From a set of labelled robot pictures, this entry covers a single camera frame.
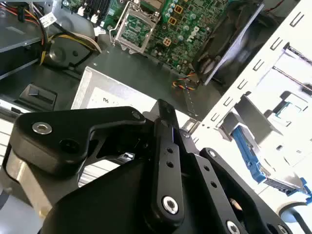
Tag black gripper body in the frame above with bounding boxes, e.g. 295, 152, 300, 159
40, 158, 220, 234

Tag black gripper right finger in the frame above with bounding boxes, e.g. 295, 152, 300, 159
179, 129, 293, 234

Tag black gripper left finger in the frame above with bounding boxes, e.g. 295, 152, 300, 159
9, 98, 185, 228

